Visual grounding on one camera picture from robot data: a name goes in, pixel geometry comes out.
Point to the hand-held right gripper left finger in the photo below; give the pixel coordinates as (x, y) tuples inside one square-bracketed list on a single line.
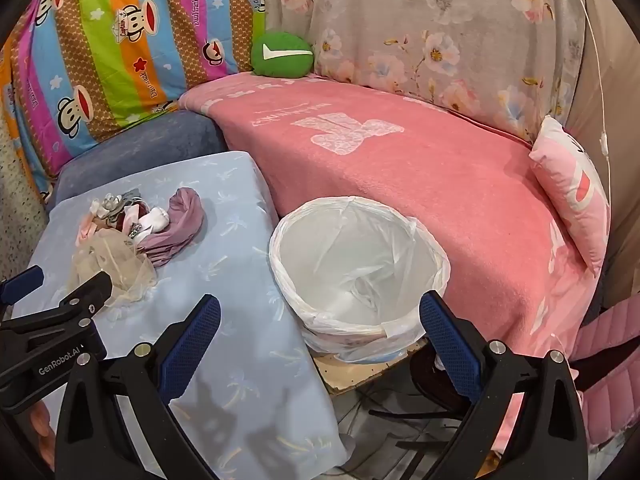
[(192, 340)]

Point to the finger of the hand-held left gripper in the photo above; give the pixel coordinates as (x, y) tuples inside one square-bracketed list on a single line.
[(87, 290), (20, 282)]

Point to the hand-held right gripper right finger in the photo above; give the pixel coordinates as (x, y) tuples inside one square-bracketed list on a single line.
[(450, 345)]

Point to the beige mesh cloth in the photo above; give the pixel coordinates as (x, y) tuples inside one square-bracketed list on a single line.
[(115, 270)]

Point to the bin with white plastic bag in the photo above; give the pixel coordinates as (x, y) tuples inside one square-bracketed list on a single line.
[(350, 260)]

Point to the person's left hand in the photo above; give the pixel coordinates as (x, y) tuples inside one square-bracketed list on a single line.
[(40, 422)]

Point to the black chair base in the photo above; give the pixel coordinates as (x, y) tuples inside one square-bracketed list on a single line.
[(430, 385)]

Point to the pink fabric scrap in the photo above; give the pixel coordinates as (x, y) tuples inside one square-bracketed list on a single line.
[(86, 227)]

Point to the grey fabric piece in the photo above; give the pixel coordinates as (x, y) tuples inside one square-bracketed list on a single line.
[(117, 204)]

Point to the cardboard sheet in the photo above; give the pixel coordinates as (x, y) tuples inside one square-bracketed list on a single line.
[(360, 372)]

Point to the speckled white fabric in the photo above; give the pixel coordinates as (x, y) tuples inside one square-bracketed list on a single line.
[(17, 185)]

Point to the small white cloth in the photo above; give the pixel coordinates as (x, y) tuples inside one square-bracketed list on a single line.
[(156, 220)]

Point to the mauve cloth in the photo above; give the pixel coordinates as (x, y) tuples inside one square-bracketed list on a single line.
[(180, 220)]

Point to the pink padded chair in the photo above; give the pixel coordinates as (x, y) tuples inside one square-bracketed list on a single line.
[(607, 360)]

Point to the blue-grey cushion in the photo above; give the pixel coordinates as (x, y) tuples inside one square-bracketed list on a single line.
[(150, 140)]

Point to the pink blanket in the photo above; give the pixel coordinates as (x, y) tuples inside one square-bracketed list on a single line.
[(400, 160)]

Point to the pink and white pillow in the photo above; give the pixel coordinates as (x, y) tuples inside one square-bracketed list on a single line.
[(570, 185)]

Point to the striped cartoon bedsheet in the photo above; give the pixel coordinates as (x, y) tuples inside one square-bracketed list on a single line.
[(100, 35)]

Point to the green round cushion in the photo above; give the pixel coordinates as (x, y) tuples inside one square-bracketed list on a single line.
[(282, 55)]

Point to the grey floral sheet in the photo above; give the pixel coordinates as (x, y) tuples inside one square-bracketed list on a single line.
[(425, 20)]

